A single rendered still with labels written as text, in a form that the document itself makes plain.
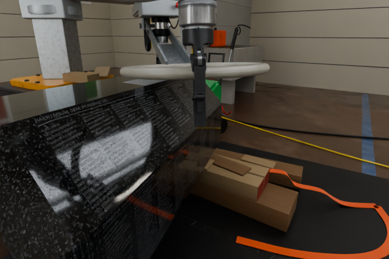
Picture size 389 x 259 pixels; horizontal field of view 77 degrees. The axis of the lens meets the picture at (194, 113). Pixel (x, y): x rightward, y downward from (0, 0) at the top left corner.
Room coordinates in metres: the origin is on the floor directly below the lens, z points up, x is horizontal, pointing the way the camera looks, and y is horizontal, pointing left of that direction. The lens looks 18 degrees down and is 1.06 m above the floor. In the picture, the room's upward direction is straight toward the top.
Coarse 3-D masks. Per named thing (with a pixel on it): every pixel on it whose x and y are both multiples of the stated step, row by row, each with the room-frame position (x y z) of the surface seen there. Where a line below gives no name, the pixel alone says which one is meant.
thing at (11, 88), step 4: (4, 84) 1.62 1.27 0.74; (8, 84) 1.62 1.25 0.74; (0, 88) 1.55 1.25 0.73; (4, 88) 1.52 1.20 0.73; (8, 88) 1.50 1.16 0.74; (12, 88) 1.49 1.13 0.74; (16, 88) 1.49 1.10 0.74; (20, 88) 1.49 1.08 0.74; (24, 88) 1.49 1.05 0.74; (0, 92) 1.56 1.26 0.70; (4, 92) 1.53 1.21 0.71; (8, 92) 1.50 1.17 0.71; (12, 92) 1.49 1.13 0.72; (16, 92) 1.45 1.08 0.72; (20, 92) 1.43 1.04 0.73; (0, 96) 1.56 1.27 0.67
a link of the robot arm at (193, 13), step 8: (184, 0) 0.59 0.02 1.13; (192, 0) 0.58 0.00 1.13; (200, 0) 0.58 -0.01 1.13; (208, 0) 0.59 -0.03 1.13; (184, 8) 0.59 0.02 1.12; (192, 8) 0.58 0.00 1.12; (200, 8) 0.58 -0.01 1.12; (208, 8) 0.59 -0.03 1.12; (184, 16) 0.59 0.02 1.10; (192, 16) 0.58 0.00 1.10; (200, 16) 0.58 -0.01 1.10; (208, 16) 0.58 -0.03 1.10; (184, 24) 0.59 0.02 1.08; (192, 24) 0.58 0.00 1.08; (200, 24) 0.58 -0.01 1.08; (208, 24) 0.59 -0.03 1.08
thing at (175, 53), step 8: (144, 24) 1.63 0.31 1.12; (152, 24) 1.64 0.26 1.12; (152, 32) 1.41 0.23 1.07; (152, 40) 1.36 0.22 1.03; (176, 40) 1.31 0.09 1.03; (160, 48) 1.17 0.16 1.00; (168, 48) 1.32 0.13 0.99; (176, 48) 1.32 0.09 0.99; (184, 48) 1.20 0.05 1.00; (160, 56) 1.13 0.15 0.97; (168, 56) 1.21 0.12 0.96; (176, 56) 1.21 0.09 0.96; (184, 56) 1.16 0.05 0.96
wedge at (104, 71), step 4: (96, 68) 1.81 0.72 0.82; (100, 68) 1.81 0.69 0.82; (104, 68) 1.82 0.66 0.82; (108, 68) 1.82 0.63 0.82; (96, 72) 1.73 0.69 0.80; (100, 72) 1.73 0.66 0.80; (104, 72) 1.74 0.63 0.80; (108, 72) 1.75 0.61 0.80; (100, 76) 1.66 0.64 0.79; (104, 76) 1.67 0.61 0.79
